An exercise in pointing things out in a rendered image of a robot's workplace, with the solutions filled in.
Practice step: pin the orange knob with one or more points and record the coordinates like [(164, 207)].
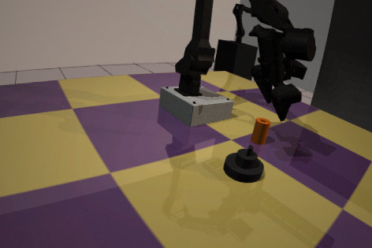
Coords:
[(262, 126)]

